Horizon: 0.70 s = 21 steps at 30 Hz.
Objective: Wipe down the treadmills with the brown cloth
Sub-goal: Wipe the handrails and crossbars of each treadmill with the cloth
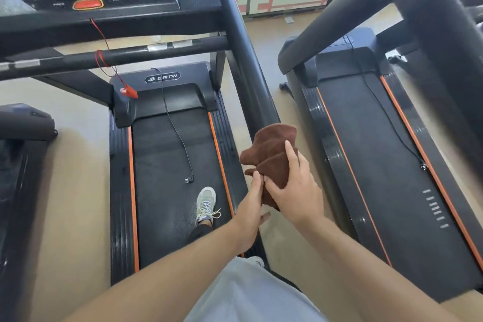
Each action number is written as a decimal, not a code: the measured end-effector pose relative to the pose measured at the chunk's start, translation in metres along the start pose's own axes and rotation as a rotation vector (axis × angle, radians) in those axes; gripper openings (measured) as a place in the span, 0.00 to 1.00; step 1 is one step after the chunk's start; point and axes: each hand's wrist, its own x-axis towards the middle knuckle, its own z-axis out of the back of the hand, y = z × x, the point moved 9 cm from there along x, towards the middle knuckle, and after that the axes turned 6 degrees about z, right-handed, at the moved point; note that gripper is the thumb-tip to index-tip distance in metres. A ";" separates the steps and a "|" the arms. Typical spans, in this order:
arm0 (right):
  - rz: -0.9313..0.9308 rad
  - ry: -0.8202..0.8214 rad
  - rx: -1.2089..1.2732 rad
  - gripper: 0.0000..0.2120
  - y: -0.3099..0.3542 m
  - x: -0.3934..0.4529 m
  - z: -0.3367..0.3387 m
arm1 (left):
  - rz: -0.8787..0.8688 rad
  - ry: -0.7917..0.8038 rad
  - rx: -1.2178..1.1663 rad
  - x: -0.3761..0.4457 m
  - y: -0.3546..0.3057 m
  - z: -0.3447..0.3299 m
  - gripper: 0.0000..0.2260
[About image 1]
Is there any person's right forearm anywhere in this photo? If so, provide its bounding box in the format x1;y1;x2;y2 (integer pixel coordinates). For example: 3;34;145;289
301;216;465;322

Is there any black cord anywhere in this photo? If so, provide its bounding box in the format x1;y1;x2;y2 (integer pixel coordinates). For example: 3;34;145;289
345;37;428;172
150;67;195;185

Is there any person's right hand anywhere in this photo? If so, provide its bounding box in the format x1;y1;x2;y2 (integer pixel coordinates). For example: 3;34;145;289
263;139;325;232

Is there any person's left forearm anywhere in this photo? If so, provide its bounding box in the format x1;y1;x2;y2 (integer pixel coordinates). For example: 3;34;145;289
64;219;250;322

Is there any person's grey shirt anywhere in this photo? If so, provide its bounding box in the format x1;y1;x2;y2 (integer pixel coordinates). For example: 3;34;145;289
184;256;330;322

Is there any red safety cord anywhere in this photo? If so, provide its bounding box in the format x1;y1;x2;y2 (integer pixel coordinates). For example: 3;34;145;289
89;18;139;100

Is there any black treadmill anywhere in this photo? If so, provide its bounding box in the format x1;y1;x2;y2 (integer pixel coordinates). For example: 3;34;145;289
0;0;282;287
277;0;483;303
0;103;59;322

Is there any person's left grey shoe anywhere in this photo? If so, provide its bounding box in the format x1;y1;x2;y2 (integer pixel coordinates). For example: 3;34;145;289
195;186;222;226

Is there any brown microfibre cloth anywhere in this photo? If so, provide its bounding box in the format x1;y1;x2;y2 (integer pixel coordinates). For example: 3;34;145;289
238;123;299;210

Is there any person's left hand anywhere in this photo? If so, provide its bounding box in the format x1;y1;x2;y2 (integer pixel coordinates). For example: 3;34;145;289
230;171;272;255

